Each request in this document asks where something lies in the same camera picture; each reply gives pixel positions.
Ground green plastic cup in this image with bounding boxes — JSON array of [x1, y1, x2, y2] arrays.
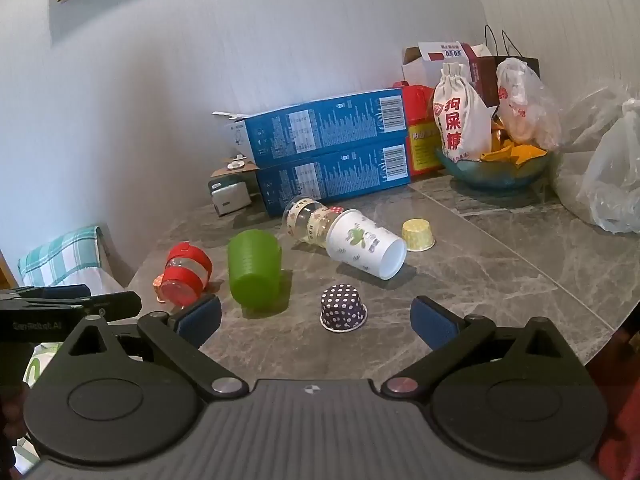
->
[[227, 229, 291, 312]]

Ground blue cardboard box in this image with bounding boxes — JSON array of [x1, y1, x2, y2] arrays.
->
[[254, 134, 412, 219], [211, 88, 406, 168]]

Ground orange snack packets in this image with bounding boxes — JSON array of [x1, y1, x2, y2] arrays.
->
[[479, 117, 549, 167]]

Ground teal glass bowl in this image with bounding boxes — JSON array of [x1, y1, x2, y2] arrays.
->
[[435, 144, 557, 192]]

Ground open white and maroon carton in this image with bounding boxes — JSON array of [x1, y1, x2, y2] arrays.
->
[[401, 41, 497, 107]]

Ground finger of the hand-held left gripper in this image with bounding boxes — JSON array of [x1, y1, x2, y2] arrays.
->
[[81, 291, 142, 322], [0, 284, 92, 309]]

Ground teal plaid pillow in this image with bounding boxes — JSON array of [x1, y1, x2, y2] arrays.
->
[[18, 225, 109, 289]]

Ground dark paper shopping bag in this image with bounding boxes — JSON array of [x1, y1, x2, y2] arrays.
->
[[482, 24, 542, 83]]

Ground large clear plastic bag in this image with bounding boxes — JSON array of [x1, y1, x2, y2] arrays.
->
[[554, 81, 640, 234]]

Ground white and green bag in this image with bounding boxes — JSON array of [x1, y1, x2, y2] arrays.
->
[[24, 344, 57, 389]]

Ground red canister with yellow label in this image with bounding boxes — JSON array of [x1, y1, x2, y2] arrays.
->
[[392, 81, 445, 177]]

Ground clear cup with red bands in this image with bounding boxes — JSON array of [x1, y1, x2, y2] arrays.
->
[[159, 241, 214, 307]]

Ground clear plastic bag red print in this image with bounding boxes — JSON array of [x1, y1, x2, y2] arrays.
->
[[495, 57, 562, 152]]

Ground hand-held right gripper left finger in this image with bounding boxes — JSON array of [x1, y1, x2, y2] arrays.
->
[[37, 294, 249, 404]]

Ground brown cardboard packaging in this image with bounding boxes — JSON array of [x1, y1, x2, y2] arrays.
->
[[209, 156, 261, 182]]

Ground white charger block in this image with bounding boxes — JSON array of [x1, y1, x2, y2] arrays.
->
[[207, 180, 253, 217]]

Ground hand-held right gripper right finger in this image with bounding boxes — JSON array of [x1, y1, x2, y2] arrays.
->
[[381, 296, 592, 403]]

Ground purple dotted paper baking cup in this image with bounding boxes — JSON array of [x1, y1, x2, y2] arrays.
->
[[319, 283, 369, 334]]

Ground yellow paper baking cup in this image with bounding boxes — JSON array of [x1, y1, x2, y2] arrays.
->
[[402, 218, 436, 253]]

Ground white paper cup green print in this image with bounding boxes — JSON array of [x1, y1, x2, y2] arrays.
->
[[325, 209, 407, 280]]

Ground white drawstring cloth bag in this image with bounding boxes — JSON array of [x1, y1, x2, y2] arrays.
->
[[432, 62, 494, 162]]

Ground clear cup with printed bands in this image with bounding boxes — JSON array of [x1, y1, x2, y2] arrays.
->
[[282, 195, 347, 249]]

